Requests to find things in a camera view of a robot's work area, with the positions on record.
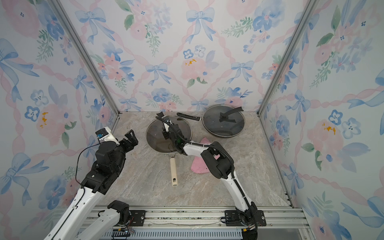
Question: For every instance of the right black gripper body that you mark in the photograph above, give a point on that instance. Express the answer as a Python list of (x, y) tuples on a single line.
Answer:
[(174, 141)]

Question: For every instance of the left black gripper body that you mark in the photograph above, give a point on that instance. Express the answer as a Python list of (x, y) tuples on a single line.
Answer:
[(124, 147)]

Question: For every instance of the glass pot lid black handle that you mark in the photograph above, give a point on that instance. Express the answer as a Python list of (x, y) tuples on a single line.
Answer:
[(168, 134)]

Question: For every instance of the pink cloth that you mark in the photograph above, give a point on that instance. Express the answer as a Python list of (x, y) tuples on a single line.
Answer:
[(198, 165)]

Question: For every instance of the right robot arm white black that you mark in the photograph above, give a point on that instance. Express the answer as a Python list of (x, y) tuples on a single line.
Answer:
[(221, 166)]

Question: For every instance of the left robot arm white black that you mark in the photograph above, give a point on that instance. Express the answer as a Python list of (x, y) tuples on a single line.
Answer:
[(110, 161)]

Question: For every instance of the frying pan beige handle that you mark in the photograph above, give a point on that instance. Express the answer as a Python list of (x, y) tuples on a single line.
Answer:
[(173, 171)]

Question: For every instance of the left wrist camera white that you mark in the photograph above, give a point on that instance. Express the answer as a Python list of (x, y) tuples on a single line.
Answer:
[(105, 135)]

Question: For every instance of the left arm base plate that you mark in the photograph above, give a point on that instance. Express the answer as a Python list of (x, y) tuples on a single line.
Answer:
[(136, 217)]

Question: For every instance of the aluminium mounting rail frame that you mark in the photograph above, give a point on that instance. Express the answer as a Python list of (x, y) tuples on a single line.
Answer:
[(276, 217)]

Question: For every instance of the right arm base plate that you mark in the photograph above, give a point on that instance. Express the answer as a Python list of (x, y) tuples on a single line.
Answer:
[(232, 219)]

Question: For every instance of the left corner aluminium post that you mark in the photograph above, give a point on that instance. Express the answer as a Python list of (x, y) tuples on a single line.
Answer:
[(81, 49)]

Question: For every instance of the corner aluminium post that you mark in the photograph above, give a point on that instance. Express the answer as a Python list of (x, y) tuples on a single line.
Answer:
[(297, 34), (81, 49)]

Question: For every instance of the right corner aluminium post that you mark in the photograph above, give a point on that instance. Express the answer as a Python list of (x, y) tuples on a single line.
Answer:
[(297, 34)]

